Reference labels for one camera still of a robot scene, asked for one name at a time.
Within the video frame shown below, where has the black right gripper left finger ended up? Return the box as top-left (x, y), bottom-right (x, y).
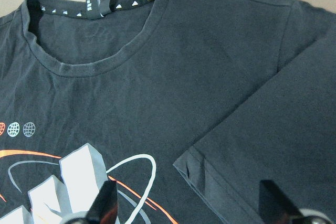
top-left (85, 180), bottom-right (118, 223)

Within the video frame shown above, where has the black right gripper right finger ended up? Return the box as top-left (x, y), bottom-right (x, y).
top-left (258, 180), bottom-right (305, 220)

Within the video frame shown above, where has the black graphic t-shirt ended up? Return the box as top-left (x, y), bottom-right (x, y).
top-left (1, 0), bottom-right (335, 223)

